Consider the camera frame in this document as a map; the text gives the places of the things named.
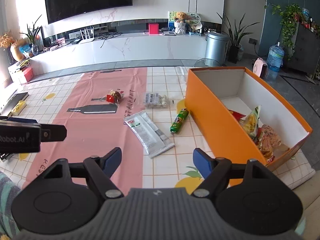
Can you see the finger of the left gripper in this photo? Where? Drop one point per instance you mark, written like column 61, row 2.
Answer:
column 21, row 120

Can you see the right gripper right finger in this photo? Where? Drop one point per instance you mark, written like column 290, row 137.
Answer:
column 214, row 171

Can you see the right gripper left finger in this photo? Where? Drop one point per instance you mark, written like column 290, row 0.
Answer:
column 99, row 172

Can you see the yellow snack bag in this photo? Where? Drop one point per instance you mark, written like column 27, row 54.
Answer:
column 250, row 122

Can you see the red snack bag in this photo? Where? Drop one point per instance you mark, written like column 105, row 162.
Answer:
column 238, row 116

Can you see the orange fries snack bag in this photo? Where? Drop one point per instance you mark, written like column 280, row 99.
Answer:
column 267, row 141

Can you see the yellow small object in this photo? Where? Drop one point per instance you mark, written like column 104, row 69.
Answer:
column 18, row 108

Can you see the red storage box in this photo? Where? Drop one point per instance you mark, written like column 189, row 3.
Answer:
column 25, row 75

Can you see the green candy tube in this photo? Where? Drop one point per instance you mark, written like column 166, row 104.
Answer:
column 179, row 120

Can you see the white silver pouch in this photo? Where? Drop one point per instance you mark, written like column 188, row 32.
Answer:
column 154, row 141

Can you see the pink checkered tablecloth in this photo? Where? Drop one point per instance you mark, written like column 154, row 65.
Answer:
column 94, row 127

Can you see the small red candy bag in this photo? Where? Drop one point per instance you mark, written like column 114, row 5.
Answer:
column 114, row 97

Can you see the orange cardboard box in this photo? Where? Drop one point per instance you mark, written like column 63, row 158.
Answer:
column 211, row 92

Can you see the left potted plant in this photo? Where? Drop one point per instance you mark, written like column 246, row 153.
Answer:
column 32, row 34

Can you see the clear egg snack pack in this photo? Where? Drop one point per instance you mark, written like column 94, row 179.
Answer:
column 152, row 100

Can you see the white router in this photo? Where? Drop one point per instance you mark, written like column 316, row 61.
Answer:
column 87, row 35

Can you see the pink small heater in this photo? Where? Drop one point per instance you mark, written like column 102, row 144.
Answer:
column 260, row 68

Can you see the silver trash bin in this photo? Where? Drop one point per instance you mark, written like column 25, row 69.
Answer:
column 216, row 47

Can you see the white tv console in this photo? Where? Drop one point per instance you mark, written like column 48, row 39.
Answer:
column 126, row 47

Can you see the blue water jug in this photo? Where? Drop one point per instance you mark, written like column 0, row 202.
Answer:
column 274, row 61

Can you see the potted green plant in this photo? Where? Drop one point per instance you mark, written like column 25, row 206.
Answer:
column 235, row 32

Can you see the dark cabinet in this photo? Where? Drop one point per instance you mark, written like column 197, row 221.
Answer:
column 304, row 57

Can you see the red box on console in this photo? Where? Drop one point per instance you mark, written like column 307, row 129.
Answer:
column 153, row 28

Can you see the teddy bear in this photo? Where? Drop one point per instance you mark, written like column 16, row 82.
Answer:
column 180, row 17

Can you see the hanging ivy plant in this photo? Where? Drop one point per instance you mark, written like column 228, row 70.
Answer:
column 281, row 24

